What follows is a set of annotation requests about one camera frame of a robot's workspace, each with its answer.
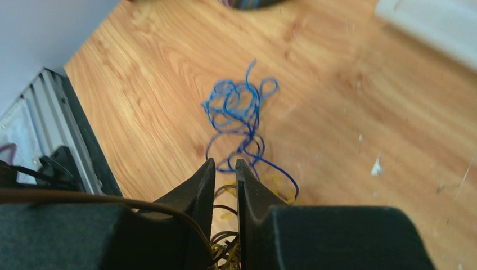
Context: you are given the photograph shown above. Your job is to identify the cable pile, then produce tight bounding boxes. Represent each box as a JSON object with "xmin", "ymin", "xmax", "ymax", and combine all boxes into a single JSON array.
[{"xmin": 201, "ymin": 58, "xmax": 300, "ymax": 270}]

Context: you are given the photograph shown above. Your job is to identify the white plastic bin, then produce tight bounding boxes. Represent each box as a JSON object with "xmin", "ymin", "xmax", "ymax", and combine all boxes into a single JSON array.
[{"xmin": 375, "ymin": 0, "xmax": 476, "ymax": 72}]

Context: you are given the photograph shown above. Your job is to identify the plaid flannel shirt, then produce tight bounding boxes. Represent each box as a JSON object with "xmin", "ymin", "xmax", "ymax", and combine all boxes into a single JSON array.
[{"xmin": 218, "ymin": 0, "xmax": 284, "ymax": 10}]

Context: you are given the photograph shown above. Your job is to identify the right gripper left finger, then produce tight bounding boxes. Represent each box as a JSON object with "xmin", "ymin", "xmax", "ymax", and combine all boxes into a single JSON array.
[{"xmin": 1, "ymin": 159, "xmax": 215, "ymax": 269}]

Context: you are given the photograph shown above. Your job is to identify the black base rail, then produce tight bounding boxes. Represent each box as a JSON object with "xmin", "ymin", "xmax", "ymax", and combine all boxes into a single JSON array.
[{"xmin": 1, "ymin": 69, "xmax": 122, "ymax": 196}]

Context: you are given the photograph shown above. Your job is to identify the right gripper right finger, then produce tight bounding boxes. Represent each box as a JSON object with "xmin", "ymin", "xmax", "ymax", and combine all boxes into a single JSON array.
[{"xmin": 236, "ymin": 159, "xmax": 434, "ymax": 269}]

